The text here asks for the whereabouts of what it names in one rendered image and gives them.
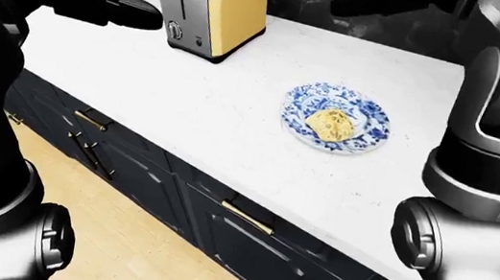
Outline dark navy base cabinets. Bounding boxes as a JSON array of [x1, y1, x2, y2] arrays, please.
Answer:
[[0, 65, 480, 280]]

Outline yellow scone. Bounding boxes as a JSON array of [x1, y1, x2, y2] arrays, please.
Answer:
[[302, 104, 357, 146]]

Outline blue white patterned plate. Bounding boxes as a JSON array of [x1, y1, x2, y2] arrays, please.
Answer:
[[273, 75, 398, 161]]

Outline brass drawer handle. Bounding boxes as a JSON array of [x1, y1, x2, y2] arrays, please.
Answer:
[[217, 198, 279, 236], [72, 107, 115, 133]]

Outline silver and yellow toaster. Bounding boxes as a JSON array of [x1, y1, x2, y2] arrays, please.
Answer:
[[144, 0, 271, 71]]

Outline brass cabinet door handle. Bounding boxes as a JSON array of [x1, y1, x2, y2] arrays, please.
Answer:
[[62, 128, 107, 173], [78, 141, 120, 181], [3, 109, 23, 127]]

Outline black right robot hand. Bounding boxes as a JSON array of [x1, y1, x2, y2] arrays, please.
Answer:
[[328, 0, 481, 36]]

